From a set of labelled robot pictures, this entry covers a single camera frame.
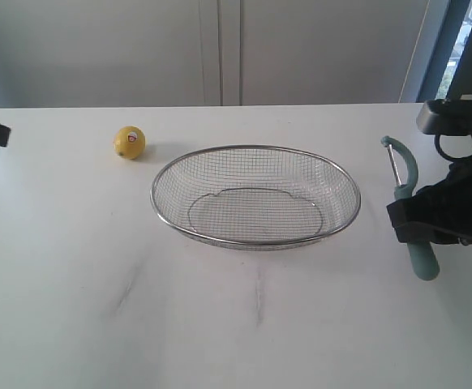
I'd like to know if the yellow lemon with sticker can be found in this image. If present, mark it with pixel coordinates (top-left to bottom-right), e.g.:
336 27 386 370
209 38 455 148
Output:
114 126 146 160

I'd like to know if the teal handled peeler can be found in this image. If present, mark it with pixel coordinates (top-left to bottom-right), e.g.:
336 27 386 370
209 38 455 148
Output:
380 136 440 281

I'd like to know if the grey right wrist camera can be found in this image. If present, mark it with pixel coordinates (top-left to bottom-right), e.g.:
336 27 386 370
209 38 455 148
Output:
416 99 472 136

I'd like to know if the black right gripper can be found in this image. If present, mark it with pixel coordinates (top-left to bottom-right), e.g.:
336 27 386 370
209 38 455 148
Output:
387 163 472 246

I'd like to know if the oval wire mesh basket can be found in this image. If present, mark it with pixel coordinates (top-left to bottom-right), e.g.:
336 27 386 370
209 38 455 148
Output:
150 145 361 250

